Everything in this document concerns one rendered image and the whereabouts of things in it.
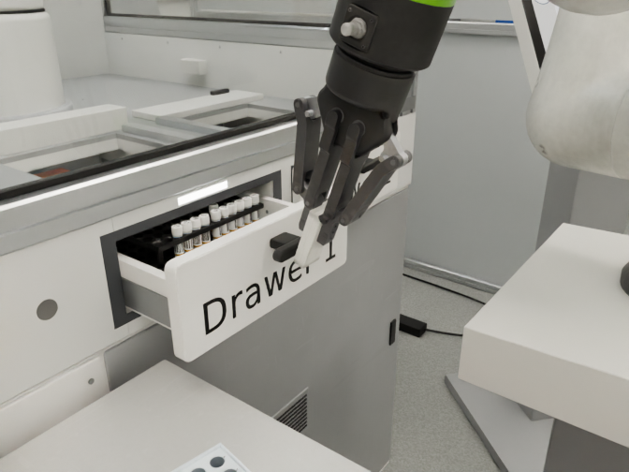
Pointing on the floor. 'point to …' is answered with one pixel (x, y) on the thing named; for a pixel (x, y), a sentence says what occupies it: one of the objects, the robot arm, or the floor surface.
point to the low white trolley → (170, 432)
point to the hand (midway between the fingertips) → (314, 236)
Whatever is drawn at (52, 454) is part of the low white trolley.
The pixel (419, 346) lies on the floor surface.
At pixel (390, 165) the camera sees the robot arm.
